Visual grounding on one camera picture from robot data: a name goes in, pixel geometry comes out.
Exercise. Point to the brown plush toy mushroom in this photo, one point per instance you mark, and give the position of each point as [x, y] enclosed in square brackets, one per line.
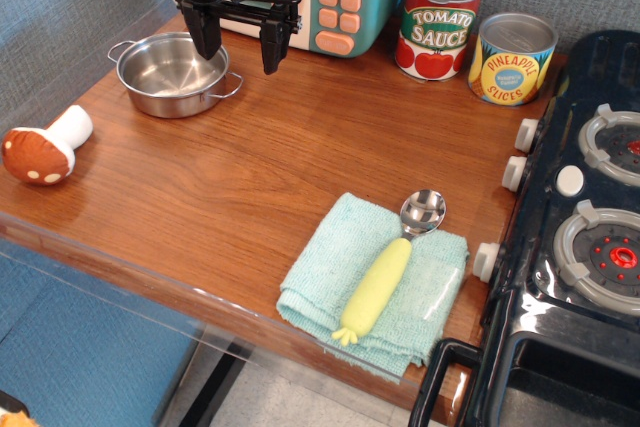
[46, 157]

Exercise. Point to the small stainless steel pot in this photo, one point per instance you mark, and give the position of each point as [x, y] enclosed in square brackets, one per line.
[166, 78]

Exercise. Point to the tomato sauce toy can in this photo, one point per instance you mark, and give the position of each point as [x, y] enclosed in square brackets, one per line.
[433, 37]

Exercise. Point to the light blue folded cloth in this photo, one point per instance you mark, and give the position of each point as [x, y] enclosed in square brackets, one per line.
[327, 272]

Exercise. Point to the pineapple slices toy can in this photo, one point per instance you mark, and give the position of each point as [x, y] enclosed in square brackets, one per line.
[512, 56]

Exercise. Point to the clear acrylic table guard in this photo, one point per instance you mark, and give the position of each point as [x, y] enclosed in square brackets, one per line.
[90, 340]

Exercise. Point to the orange object at corner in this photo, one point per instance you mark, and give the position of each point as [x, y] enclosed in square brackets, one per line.
[14, 413]

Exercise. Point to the black toy stove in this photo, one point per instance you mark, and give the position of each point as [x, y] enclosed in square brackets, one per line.
[560, 342]

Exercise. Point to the spoon with yellow handle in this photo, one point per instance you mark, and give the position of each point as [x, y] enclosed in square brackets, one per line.
[421, 213]

